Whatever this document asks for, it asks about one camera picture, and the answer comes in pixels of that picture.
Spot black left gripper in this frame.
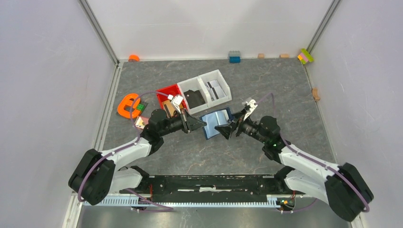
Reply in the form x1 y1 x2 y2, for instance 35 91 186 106
159 108 207 137

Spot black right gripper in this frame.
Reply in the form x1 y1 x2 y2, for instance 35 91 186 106
214 108 269 145

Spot blue card holder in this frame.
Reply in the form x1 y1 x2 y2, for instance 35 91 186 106
200 107 233 140

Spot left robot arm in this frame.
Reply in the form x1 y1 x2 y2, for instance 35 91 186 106
68 109 207 205

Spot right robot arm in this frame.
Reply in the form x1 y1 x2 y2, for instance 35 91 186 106
215 111 374 222

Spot white bin with cards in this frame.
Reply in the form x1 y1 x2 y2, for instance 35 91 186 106
198 69 232 107

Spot white cards in bin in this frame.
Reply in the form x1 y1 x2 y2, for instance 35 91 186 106
205 80 226 101

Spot black wallets in bin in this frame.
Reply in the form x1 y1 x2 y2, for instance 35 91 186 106
184 90 205 109

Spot white bin with wallets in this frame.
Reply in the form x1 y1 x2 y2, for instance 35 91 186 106
177 76 210 114

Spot tan object in red bin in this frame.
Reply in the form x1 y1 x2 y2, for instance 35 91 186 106
163 100 176 118

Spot red bin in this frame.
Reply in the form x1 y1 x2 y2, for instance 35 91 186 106
156 84 182 109

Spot pink white small box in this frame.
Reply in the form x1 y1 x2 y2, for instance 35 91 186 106
135 116 149 129

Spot green toy block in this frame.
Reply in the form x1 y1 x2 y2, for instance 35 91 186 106
135 103 148 113

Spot blue grey toy brick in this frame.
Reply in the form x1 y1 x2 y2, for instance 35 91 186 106
228 50 241 63

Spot orange letter-shaped toy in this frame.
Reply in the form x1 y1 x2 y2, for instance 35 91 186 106
117 93 141 119

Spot curved wooden block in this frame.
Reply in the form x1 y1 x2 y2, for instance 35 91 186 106
311 87 320 102

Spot orange round toy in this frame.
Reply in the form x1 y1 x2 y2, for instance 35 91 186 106
128 55 140 62

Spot multicolour brick stack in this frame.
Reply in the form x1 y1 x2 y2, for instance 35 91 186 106
297 48 314 65

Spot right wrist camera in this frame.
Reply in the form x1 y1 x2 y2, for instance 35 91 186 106
242 97 258 121

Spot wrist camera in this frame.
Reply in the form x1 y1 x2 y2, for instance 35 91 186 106
168 95 183 112
242 97 258 121

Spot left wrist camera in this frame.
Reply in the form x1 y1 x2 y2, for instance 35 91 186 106
168 95 183 112

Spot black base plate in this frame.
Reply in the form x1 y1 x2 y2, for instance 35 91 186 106
133 174 294 195

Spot blue cable comb strip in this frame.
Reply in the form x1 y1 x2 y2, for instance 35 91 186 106
104 196 287 209

